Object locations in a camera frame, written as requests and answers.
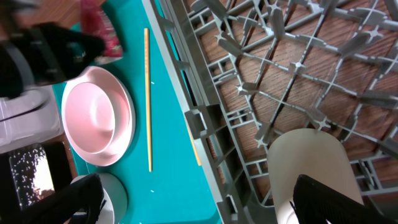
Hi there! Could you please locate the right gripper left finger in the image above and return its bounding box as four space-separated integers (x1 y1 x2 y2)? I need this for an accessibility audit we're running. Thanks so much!
15 174 104 223

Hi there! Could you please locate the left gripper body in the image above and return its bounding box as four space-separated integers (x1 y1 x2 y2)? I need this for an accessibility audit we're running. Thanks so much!
10 22 105 86

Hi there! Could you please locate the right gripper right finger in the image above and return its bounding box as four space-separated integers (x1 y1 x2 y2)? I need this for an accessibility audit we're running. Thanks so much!
292 174 394 224

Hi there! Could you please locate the grey metal bowl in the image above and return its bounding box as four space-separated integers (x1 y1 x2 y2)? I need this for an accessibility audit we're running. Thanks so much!
70 172 129 224

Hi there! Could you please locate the white cup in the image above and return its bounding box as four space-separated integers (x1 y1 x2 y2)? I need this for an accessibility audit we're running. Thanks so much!
267 128 364 223

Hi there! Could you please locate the red snack wrapper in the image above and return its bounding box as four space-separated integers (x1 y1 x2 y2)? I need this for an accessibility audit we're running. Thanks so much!
79 0 124 65

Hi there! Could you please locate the rice food waste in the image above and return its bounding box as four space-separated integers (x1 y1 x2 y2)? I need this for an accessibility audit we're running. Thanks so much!
9 144 55 210

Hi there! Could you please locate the pink shallow bowl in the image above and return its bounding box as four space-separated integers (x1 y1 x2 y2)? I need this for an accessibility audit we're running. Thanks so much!
61 66 136 167

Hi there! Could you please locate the wooden chopstick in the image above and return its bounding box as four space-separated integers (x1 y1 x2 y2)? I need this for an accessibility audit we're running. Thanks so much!
144 28 153 172
185 122 201 166

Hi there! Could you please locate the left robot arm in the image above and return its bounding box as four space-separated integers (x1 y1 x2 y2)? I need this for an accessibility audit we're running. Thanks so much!
1 22 105 98

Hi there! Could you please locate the clear plastic bin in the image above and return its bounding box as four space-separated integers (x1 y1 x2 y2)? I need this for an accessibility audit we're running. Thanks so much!
1 86 63 153

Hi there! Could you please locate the teal serving tray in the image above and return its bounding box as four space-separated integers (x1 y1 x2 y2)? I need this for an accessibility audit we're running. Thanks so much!
51 0 223 224

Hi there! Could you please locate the grey dish rack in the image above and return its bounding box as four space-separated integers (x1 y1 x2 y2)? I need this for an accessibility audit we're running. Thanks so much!
143 0 397 223

